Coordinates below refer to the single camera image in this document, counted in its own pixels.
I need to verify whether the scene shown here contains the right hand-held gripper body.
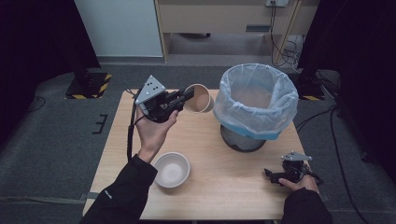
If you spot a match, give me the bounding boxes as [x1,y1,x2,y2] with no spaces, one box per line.
[280,151,313,183]

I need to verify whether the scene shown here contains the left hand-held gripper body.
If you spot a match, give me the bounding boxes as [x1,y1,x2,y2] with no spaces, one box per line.
[134,75,185,124]

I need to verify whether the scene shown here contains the brown paper cup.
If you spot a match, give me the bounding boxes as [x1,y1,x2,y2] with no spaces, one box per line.
[183,83,215,114]

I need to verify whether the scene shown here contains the black mesh trash bin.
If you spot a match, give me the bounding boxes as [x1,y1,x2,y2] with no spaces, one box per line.
[219,124,267,153]

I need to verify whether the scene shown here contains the trash bin with blue bag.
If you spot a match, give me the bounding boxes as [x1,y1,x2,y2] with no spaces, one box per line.
[213,63,299,142]

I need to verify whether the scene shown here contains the person's right hand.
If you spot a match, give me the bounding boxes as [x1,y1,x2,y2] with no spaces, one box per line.
[278,174,320,194]

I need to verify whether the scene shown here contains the person's left hand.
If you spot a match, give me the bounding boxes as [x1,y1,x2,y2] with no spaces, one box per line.
[135,106,179,164]

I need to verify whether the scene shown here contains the black stand base yellow stripes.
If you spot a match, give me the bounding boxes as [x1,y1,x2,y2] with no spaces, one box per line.
[64,72,113,101]
[295,71,326,102]

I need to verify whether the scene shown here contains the white disposable bowl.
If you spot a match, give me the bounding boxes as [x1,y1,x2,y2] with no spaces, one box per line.
[153,151,191,189]

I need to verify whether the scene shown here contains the light wooden cabinet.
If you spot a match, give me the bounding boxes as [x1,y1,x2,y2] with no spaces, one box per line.
[154,0,321,63]

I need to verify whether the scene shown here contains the black curtain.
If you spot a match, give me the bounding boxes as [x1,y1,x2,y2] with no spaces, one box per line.
[0,0,101,147]
[297,0,396,175]

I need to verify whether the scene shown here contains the right hand-held gripper black cable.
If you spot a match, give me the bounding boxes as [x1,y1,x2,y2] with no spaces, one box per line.
[306,167,325,186]

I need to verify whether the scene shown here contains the hand-held gripper black cable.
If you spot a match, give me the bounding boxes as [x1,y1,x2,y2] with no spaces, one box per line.
[125,90,148,162]
[306,167,325,186]

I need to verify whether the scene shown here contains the long black floor cable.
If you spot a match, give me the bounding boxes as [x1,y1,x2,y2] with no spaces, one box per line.
[295,104,372,224]

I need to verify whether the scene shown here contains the left hand-held gripper black cable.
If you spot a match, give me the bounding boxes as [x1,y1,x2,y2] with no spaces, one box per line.
[125,90,148,162]

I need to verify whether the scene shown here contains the grey cabinet handle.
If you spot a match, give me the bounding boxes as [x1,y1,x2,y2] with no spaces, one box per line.
[246,24,271,33]

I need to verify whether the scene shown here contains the black power cable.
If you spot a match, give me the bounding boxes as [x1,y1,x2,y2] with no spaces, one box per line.
[270,1,292,67]

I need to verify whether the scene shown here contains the thin black floor cable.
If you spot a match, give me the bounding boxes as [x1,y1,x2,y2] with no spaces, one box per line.
[26,96,47,114]

